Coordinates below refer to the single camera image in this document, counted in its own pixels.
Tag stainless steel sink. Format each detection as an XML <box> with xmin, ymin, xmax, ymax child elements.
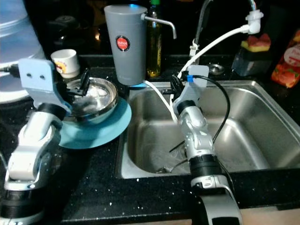
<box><xmin>116</xmin><ymin>79</ymin><xmax>300</xmax><ymax>180</ymax></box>

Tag chrome gooseneck faucet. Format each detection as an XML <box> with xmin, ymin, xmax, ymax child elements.
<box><xmin>189</xmin><ymin>0</ymin><xmax>258</xmax><ymax>60</ymax></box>

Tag red and yellow sponge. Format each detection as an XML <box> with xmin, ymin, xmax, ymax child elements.
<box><xmin>240</xmin><ymin>33</ymin><xmax>272</xmax><ymax>53</ymax></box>

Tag round metal counter fitting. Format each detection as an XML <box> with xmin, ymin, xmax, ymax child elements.
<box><xmin>209</xmin><ymin>63</ymin><xmax>225</xmax><ymax>76</ymax></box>

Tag light blue plate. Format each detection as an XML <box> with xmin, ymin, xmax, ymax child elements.
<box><xmin>59</xmin><ymin>96</ymin><xmax>133</xmax><ymax>150</ymax></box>

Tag large white round appliance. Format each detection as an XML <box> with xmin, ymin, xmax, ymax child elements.
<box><xmin>0</xmin><ymin>0</ymin><xmax>45</xmax><ymax>104</ymax></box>

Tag black sponge holder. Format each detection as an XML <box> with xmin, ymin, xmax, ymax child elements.
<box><xmin>232</xmin><ymin>45</ymin><xmax>270</xmax><ymax>77</ymax></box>

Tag red strawberry print package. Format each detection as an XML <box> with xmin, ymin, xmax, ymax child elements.
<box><xmin>270</xmin><ymin>30</ymin><xmax>300</xmax><ymax>89</ymax></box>

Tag metal spoon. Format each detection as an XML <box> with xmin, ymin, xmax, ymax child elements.
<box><xmin>157</xmin><ymin>159</ymin><xmax>191</xmax><ymax>174</ymax></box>

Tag oil bottle with green cap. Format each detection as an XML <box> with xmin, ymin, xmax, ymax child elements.
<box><xmin>145</xmin><ymin>0</ymin><xmax>163</xmax><ymax>78</ymax></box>

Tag pale blue left wrist camera mount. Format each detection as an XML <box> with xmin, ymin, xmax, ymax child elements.
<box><xmin>18</xmin><ymin>59</ymin><xmax>72</xmax><ymax>116</ymax></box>

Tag grey water filter canister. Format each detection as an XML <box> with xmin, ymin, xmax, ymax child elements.
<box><xmin>104</xmin><ymin>5</ymin><xmax>178</xmax><ymax>87</ymax></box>

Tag black chopstick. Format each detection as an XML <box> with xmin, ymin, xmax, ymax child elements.
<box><xmin>169</xmin><ymin>139</ymin><xmax>188</xmax><ymax>153</ymax></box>

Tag pale blue right wrist camera mount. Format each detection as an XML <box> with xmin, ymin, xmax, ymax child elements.
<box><xmin>172</xmin><ymin>65</ymin><xmax>210</xmax><ymax>114</ymax></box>

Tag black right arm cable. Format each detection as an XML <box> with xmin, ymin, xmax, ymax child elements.
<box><xmin>196</xmin><ymin>75</ymin><xmax>232</xmax><ymax>144</ymax></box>

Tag pale blue wrist camera mount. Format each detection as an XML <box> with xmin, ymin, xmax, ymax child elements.
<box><xmin>172</xmin><ymin>65</ymin><xmax>210</xmax><ymax>114</ymax></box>
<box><xmin>18</xmin><ymin>59</ymin><xmax>72</xmax><ymax>116</ymax></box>

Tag stainless steel bowl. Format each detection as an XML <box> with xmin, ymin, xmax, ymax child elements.
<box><xmin>61</xmin><ymin>77</ymin><xmax>120</xmax><ymax>125</ymax></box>

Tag white cup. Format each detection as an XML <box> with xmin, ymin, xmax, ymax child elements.
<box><xmin>50</xmin><ymin>49</ymin><xmax>81</xmax><ymax>80</ymax></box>

